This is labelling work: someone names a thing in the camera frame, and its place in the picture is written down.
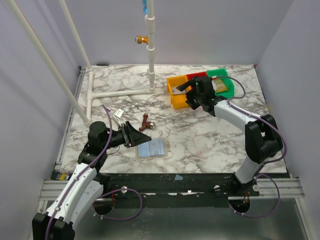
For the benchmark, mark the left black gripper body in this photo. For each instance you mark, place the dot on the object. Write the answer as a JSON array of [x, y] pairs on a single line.
[[127, 136]]

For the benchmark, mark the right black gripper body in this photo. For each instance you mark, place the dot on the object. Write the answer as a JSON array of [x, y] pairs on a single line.
[[196, 87]]

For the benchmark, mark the beige card holder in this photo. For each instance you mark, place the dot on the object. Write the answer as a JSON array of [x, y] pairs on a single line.
[[157, 147]]

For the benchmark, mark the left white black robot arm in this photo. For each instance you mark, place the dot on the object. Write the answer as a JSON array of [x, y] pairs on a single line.
[[86, 184]]

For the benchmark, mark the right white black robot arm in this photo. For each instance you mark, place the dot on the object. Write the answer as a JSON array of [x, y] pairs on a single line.
[[262, 138]]

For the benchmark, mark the white card in yellow bin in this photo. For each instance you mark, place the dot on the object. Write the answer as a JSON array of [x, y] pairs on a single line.
[[177, 92]]

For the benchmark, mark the gold card in green bin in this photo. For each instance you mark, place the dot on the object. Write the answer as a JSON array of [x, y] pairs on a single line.
[[220, 85]]

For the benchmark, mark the red plastic bin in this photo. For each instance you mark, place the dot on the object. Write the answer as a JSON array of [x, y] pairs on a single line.
[[197, 74]]

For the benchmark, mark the brown metal pipe fitting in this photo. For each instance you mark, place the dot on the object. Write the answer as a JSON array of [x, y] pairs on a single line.
[[146, 124]]

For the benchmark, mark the yellow plastic bin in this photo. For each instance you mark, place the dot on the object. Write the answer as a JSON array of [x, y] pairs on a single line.
[[177, 101]]

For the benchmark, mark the green plastic bin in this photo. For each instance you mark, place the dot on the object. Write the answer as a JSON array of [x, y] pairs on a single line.
[[222, 73]]

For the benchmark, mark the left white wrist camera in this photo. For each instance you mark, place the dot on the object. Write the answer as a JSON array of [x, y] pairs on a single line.
[[117, 116]]

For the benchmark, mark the white PVC pipe frame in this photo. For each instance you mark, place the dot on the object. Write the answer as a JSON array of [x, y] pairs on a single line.
[[86, 116]]

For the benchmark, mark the blue sticker on rail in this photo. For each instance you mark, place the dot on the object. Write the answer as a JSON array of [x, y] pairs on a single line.
[[178, 177]]

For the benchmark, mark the orange camera on pole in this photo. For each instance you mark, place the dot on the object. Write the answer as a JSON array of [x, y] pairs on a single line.
[[139, 39]]

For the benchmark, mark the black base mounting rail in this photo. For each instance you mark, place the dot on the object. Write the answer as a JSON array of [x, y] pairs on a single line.
[[155, 190]]

